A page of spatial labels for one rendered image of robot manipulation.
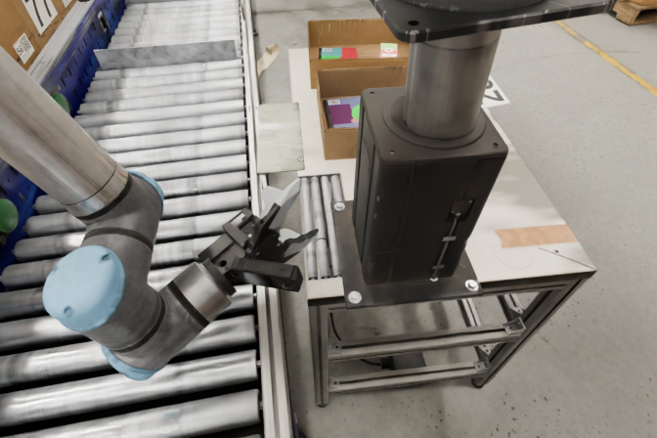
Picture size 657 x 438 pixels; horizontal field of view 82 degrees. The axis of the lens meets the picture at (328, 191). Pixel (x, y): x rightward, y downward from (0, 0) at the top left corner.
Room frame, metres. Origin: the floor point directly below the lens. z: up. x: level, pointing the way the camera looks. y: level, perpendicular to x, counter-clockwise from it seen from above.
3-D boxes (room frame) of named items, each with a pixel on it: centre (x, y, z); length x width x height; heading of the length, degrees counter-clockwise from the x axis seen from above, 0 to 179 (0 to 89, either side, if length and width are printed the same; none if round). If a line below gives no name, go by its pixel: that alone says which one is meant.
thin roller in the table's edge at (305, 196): (0.53, 0.05, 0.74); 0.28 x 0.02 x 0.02; 6
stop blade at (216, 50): (1.25, 0.55, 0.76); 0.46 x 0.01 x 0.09; 100
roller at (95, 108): (1.02, 0.51, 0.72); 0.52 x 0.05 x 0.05; 100
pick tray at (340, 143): (0.89, -0.17, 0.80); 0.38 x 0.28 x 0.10; 95
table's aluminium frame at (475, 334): (0.87, -0.19, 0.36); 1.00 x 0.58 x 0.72; 6
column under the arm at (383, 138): (0.46, -0.15, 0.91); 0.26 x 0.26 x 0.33; 6
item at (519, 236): (0.87, -0.20, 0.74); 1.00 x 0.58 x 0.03; 6
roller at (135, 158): (0.77, 0.47, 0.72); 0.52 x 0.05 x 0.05; 100
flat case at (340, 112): (0.87, -0.06, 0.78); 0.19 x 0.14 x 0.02; 9
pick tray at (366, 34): (1.22, -0.12, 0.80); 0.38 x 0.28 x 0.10; 93
